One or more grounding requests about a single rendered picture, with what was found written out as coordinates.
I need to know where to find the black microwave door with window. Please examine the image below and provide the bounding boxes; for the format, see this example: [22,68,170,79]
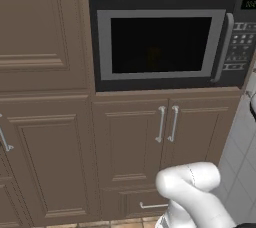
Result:
[88,0,239,93]

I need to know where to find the tall brown cupboard door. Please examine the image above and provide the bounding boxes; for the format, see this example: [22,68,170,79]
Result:
[0,96,98,228]

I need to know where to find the large brown cupboard door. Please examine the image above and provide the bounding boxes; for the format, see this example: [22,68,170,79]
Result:
[0,0,89,94]

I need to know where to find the black built-in microwave oven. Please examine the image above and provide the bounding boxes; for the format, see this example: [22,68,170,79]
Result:
[87,0,256,93]

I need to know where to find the narrow brown cupboard door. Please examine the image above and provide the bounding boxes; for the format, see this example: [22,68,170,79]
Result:
[0,151,32,228]

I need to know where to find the brown drawer front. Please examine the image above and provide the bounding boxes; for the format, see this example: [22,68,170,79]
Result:
[100,185,172,220]

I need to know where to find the silver cupboard door handle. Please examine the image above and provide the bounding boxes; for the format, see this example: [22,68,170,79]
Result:
[154,105,167,144]
[167,105,180,143]
[0,114,15,153]

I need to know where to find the silver drawer handle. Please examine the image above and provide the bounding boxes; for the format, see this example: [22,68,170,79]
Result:
[138,201,170,211]

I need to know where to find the grey microwave door handle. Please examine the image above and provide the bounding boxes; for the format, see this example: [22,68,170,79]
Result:
[210,12,235,84]

